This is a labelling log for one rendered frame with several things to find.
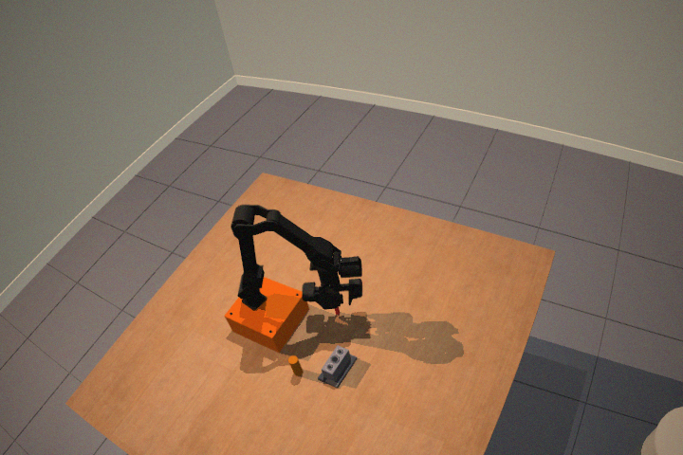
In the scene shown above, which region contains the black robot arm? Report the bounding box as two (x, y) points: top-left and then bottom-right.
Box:
(231, 204), (362, 311)

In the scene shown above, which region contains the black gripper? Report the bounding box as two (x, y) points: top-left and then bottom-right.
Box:
(302, 276), (362, 306)

